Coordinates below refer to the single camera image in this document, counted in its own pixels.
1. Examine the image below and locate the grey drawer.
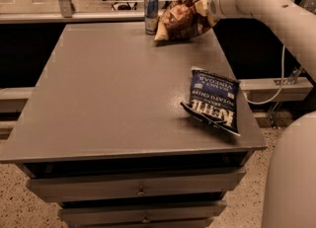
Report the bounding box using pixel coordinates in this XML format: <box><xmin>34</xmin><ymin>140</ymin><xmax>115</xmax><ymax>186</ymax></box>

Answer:
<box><xmin>58</xmin><ymin>200</ymin><xmax>226</xmax><ymax>226</ymax></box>
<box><xmin>27</xmin><ymin>167</ymin><xmax>246</xmax><ymax>202</ymax></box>

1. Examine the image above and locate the metal railing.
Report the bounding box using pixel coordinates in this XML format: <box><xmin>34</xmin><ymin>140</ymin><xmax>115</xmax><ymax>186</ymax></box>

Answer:
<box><xmin>0</xmin><ymin>0</ymin><xmax>316</xmax><ymax>25</ymax></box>

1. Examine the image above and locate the lower grey drawer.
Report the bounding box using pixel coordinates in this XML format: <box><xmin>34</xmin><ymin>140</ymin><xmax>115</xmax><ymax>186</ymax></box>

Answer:
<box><xmin>58</xmin><ymin>200</ymin><xmax>226</xmax><ymax>226</ymax></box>

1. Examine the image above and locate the white cable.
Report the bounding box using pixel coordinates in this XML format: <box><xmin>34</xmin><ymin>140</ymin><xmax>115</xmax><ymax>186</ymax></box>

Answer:
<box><xmin>245</xmin><ymin>43</ymin><xmax>286</xmax><ymax>106</ymax></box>

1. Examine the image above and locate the blue Kettle chip bag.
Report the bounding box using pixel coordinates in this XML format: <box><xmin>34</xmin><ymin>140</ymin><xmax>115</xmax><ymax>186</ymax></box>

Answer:
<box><xmin>181</xmin><ymin>67</ymin><xmax>240</xmax><ymax>136</ymax></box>

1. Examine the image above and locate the brown chip bag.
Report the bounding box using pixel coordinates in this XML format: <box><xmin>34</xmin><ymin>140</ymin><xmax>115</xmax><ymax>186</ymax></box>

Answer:
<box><xmin>155</xmin><ymin>0</ymin><xmax>215</xmax><ymax>41</ymax></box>

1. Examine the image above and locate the top grey drawer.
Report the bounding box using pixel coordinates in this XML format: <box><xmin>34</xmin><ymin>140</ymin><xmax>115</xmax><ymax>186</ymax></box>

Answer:
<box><xmin>27</xmin><ymin>167</ymin><xmax>246</xmax><ymax>202</ymax></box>

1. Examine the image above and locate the Red Bull can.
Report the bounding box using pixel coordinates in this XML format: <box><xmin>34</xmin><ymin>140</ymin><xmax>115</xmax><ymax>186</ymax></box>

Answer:
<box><xmin>144</xmin><ymin>0</ymin><xmax>159</xmax><ymax>35</ymax></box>

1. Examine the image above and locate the grey drawer cabinet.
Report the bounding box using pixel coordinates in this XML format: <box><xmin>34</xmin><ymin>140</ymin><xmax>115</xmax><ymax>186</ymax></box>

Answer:
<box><xmin>1</xmin><ymin>23</ymin><xmax>265</xmax><ymax>228</ymax></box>

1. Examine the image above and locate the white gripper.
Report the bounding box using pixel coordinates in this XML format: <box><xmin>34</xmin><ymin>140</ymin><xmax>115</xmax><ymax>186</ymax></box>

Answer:
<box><xmin>207</xmin><ymin>0</ymin><xmax>237</xmax><ymax>20</ymax></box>

